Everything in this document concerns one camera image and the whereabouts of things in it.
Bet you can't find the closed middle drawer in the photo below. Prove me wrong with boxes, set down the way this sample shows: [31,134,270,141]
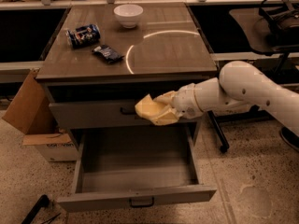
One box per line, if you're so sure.
[49,95,211,130]

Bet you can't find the open bottom drawer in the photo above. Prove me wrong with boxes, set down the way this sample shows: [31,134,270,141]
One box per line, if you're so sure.
[57,124,216,212]

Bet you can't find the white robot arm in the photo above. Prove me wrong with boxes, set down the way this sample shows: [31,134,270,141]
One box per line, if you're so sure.
[149,61,299,135]

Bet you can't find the black table leg frame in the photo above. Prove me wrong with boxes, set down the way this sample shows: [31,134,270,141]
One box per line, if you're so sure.
[207,105,267,153]

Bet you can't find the crushed blue soda can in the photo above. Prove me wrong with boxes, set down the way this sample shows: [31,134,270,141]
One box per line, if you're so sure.
[66,24,101,49]

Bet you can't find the yellow sponge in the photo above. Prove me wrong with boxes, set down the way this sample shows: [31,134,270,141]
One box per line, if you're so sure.
[135,94,164,119]

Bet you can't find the black floor stand foot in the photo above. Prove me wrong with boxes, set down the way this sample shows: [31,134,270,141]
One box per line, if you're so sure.
[21,194,50,224]

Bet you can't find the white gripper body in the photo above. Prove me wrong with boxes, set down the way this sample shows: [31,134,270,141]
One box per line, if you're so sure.
[172,83,203,119]

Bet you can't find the cardboard box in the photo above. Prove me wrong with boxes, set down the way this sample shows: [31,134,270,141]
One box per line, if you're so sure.
[3,70,78,161]

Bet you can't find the black chair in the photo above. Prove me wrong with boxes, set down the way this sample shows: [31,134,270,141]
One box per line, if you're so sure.
[230,0,299,148]

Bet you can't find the dark blue snack packet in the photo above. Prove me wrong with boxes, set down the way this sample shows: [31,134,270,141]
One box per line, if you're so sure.
[92,45,123,63]

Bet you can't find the grey drawer cabinet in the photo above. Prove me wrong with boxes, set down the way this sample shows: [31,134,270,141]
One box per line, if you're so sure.
[36,3,217,143]

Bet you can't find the white ceramic bowl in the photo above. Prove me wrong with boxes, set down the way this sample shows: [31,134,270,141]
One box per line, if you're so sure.
[113,4,144,28]

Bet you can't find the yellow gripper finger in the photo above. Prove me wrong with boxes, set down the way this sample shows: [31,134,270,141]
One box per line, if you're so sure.
[154,91,177,105]
[149,105,180,126]

